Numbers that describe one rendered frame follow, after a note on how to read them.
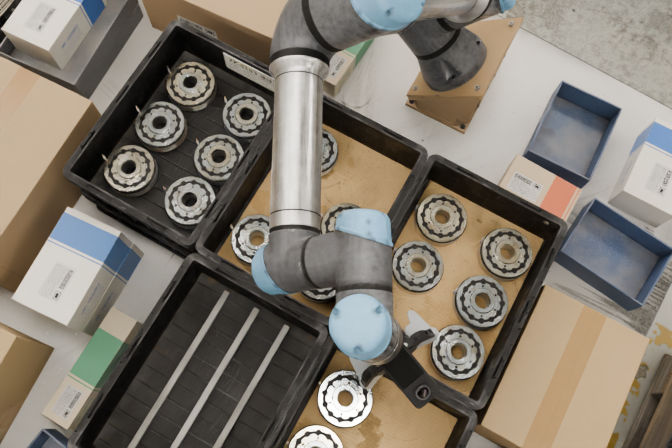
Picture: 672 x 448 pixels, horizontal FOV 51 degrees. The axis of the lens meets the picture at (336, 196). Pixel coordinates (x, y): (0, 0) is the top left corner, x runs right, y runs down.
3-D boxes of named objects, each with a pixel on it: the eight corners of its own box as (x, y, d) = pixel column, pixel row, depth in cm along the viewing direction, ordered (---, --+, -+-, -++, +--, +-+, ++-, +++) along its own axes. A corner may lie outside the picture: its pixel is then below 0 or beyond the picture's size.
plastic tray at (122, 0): (65, -29, 170) (58, -42, 166) (139, 1, 168) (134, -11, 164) (4, 62, 162) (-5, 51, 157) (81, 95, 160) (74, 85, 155)
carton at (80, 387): (119, 311, 150) (112, 306, 145) (144, 325, 150) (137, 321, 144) (52, 414, 143) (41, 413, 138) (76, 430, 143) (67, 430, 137)
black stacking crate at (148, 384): (201, 264, 143) (191, 251, 132) (329, 337, 139) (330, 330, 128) (85, 446, 131) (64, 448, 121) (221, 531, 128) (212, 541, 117)
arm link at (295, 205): (251, -8, 115) (236, 291, 100) (302, -34, 109) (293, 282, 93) (299, 23, 124) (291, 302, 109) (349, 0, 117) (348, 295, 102)
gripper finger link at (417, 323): (429, 299, 119) (397, 312, 112) (451, 328, 116) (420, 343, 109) (419, 310, 120) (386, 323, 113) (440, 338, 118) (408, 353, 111)
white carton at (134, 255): (96, 230, 156) (84, 218, 147) (144, 253, 154) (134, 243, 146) (46, 312, 150) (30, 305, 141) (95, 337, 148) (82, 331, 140)
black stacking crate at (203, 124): (184, 47, 158) (174, 18, 147) (299, 107, 154) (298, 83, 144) (79, 193, 147) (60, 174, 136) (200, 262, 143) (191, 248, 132)
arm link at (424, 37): (414, 25, 159) (380, -19, 151) (467, 3, 151) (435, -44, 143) (405, 63, 153) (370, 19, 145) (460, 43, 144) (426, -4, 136)
